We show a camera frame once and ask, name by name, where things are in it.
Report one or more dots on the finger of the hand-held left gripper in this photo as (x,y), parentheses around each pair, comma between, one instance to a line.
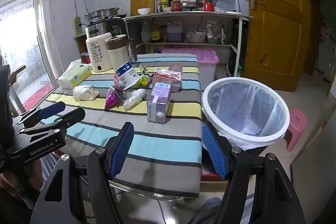
(52,108)
(73,116)

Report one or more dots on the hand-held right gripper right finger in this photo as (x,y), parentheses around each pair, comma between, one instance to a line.
(215,150)

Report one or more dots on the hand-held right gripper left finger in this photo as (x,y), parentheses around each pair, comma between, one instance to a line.
(120,150)

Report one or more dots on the white trash bin with bag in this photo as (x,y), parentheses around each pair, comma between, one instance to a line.
(252,138)

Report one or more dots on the purple snack wrapper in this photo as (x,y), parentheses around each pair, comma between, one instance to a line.
(114,96)

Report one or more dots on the purple drink carton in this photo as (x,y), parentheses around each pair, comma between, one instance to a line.
(157,108)

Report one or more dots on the red plastic wrapper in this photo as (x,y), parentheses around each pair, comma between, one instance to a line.
(117,79)

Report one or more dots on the yellow snack wrapper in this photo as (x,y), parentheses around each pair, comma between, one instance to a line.
(143,81)

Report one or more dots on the pink drink carton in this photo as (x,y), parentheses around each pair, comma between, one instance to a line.
(168,77)

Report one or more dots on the red box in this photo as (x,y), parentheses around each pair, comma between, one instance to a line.
(210,177)

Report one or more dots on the green tissue pack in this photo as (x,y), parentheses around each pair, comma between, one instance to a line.
(74,74)

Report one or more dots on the striped tablecloth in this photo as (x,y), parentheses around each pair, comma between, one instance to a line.
(162,142)

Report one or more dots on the clear plastic bag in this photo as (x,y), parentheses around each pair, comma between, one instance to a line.
(134,99)

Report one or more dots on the red cup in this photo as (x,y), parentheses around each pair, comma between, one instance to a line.
(85,58)

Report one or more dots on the white soy milk maker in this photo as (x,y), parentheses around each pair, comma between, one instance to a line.
(98,56)

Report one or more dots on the beige jug with brown lid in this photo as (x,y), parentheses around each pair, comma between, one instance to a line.
(118,54)

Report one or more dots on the green glass bottle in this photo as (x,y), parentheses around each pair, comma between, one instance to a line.
(239,72)

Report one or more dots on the pink plastic stool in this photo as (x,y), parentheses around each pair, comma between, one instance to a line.
(296,129)

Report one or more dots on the pink clear plastic wrapper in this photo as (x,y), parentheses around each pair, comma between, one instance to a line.
(175,67)

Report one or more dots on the steel electric kettle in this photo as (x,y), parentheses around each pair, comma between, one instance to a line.
(101,27)

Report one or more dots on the pink lid storage box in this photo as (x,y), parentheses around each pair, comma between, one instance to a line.
(204,56)

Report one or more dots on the steel steamer pot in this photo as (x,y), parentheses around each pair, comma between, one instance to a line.
(94,15)
(109,12)

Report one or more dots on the white plastic bottle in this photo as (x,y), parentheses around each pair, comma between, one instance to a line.
(145,34)

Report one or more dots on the green bowl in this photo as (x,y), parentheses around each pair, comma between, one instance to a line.
(213,40)

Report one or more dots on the green packet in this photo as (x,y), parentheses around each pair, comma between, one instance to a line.
(224,36)

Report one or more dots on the pink rimmed plastic bucket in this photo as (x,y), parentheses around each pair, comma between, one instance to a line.
(200,36)

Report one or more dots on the white shelf rack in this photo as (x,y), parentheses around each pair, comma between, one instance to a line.
(239,37)

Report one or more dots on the yellow label bottle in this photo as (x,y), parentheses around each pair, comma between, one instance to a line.
(155,33)

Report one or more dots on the white plastic bags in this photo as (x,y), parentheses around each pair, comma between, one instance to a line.
(214,28)

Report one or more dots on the dark liquid plastic jug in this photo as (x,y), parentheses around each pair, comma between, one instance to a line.
(174,33)

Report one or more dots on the small white bowl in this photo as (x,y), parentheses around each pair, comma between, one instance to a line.
(143,11)

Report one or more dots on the yellow wooden door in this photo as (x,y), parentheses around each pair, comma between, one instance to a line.
(275,29)

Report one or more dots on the clear sauce bottle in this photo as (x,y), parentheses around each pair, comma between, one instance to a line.
(158,5)

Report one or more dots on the red plastic bottle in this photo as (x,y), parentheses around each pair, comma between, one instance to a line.
(208,5)

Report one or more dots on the green sauce bottle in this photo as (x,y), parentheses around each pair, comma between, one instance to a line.
(164,2)

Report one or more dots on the steel pan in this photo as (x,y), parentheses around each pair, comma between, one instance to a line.
(193,5)

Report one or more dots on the white plastic container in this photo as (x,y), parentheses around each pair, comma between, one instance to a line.
(224,2)

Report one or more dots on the red jar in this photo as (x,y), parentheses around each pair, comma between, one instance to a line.
(176,6)

